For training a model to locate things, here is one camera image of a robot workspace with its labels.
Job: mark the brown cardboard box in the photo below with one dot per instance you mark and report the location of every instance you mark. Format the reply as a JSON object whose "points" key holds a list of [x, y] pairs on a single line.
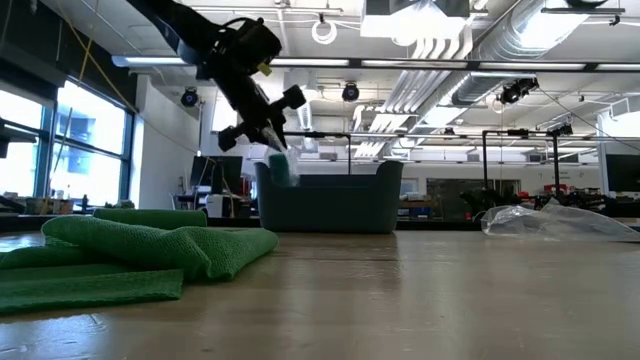
{"points": [[50, 202]]}

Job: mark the large window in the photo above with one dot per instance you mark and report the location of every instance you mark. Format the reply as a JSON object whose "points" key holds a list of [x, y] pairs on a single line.
{"points": [[90, 130]]}

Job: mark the blue-grey plastic bin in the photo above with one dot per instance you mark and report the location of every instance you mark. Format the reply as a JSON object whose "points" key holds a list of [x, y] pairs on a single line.
{"points": [[325, 205]]}

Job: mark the black ceiling rail fixture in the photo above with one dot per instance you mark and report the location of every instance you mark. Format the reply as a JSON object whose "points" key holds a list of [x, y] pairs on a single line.
{"points": [[585, 10]]}

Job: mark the black monitor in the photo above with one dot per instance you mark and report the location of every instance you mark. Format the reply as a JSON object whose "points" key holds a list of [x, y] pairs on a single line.
{"points": [[625, 172], [210, 170]]}

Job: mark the black gantry frame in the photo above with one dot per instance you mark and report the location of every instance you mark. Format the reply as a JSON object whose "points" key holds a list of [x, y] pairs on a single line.
{"points": [[485, 165]]}

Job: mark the green elastic bandage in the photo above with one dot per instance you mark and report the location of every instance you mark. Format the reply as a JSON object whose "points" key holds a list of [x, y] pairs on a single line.
{"points": [[125, 240]]}

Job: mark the distant black robot arms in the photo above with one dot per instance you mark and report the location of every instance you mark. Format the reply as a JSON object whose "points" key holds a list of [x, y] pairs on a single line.
{"points": [[500, 195]]}

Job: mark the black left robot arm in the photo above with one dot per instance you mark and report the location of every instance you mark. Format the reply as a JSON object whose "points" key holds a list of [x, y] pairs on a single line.
{"points": [[175, 20]]}

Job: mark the black ceiling spotlight cluster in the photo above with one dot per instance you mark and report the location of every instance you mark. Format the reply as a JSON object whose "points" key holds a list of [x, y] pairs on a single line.
{"points": [[515, 91]]}

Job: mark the round black ceiling lamp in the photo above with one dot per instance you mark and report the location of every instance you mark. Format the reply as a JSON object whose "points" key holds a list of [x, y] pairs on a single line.
{"points": [[350, 93], [189, 98]]}

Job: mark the white computer box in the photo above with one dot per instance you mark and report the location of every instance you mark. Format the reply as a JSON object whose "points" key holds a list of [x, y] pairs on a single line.
{"points": [[217, 206]]}

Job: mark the yellow tag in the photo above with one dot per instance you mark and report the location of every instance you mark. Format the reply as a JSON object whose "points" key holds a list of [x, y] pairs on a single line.
{"points": [[265, 69]]}

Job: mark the thin ceiling light bar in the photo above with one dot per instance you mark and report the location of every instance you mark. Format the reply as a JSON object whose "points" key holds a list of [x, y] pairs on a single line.
{"points": [[400, 135]]}

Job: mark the silver ventilation duct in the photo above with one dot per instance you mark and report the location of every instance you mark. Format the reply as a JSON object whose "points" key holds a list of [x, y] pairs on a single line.
{"points": [[525, 30]]}

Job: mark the white ceiling pipe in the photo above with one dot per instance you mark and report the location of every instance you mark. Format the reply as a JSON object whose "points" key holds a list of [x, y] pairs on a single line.
{"points": [[300, 77]]}

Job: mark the long ceiling light bar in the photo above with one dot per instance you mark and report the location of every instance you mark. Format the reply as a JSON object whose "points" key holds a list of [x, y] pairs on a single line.
{"points": [[150, 61]]}

